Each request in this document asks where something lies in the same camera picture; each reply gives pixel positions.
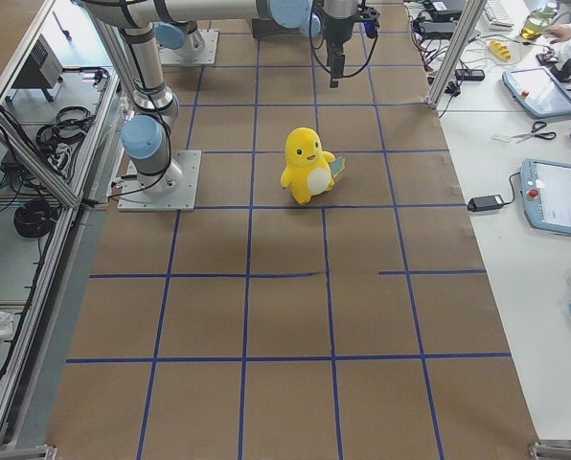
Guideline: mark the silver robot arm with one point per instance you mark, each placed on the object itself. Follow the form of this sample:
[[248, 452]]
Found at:
[[136, 20], [183, 38]]

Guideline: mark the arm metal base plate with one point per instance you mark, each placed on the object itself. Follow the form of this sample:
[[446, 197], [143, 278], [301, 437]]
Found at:
[[170, 58], [176, 190]]

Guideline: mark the blue teach pendant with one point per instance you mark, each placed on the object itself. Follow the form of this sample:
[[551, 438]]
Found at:
[[546, 195], [538, 92]]

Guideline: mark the blue teach pendant far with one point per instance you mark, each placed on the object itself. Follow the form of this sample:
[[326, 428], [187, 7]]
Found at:
[[538, 92]]

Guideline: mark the person hand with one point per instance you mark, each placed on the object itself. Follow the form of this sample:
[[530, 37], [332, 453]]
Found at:
[[558, 34]]

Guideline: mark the black power adapter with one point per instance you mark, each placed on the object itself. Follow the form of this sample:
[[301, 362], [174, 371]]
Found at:
[[485, 203]]

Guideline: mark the yellow plush toy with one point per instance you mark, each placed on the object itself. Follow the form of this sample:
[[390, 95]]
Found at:
[[309, 170]]

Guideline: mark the black scissors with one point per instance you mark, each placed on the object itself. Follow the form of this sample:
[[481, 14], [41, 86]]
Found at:
[[537, 131]]

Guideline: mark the aluminium frame post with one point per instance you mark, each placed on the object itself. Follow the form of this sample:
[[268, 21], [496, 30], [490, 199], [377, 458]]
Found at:
[[459, 41]]

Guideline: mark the blue teach pendant near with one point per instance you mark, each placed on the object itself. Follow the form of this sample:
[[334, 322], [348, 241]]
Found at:
[[546, 195]]

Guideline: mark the yellow banana toy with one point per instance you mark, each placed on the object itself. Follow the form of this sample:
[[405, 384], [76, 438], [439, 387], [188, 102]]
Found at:
[[500, 51]]

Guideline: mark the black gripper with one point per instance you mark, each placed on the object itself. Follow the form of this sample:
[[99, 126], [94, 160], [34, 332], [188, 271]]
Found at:
[[334, 32]]

